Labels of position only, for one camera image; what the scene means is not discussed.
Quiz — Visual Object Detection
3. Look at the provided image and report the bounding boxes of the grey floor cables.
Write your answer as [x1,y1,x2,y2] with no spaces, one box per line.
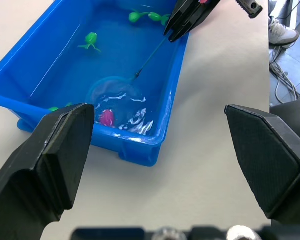
[269,46,300,105]

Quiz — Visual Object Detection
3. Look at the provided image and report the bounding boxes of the blue plastic tub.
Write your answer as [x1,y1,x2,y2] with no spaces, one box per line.
[0,0,191,169]

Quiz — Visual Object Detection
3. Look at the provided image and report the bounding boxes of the small blue-rimmed fishing net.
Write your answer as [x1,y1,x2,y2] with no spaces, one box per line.
[86,34,171,131]

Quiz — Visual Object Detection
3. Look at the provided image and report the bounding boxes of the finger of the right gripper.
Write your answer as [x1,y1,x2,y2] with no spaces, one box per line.
[163,0,200,36]
[167,0,222,43]

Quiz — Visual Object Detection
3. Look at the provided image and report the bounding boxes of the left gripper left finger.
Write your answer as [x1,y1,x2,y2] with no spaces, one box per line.
[0,102,96,240]

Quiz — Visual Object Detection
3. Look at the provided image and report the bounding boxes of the pink toy fish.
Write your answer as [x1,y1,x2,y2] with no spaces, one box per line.
[99,108,116,127]

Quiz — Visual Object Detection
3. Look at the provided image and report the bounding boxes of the person in jeans and sneakers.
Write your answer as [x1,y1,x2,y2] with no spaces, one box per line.
[268,0,300,49]

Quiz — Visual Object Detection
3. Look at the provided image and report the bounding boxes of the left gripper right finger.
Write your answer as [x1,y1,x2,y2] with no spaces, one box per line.
[224,104,300,227]

